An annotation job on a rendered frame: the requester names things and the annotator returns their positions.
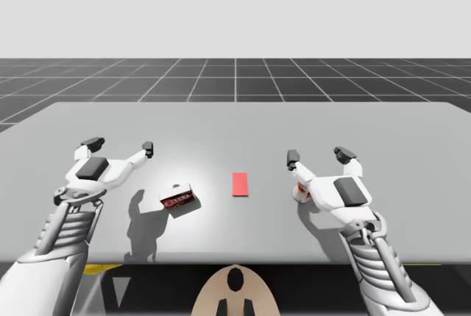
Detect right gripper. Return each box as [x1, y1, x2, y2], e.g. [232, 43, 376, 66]
[286, 146, 375, 225]

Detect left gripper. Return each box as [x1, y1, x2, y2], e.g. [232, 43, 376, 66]
[64, 137, 155, 196]

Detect red and white can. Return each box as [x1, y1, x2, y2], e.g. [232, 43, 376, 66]
[291, 180, 312, 203]

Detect red and white carton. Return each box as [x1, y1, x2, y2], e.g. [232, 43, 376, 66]
[158, 183, 202, 220]

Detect pink pad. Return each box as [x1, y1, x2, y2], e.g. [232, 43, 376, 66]
[232, 172, 250, 197]

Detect tan robot part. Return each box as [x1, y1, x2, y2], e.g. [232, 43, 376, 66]
[191, 263, 281, 316]

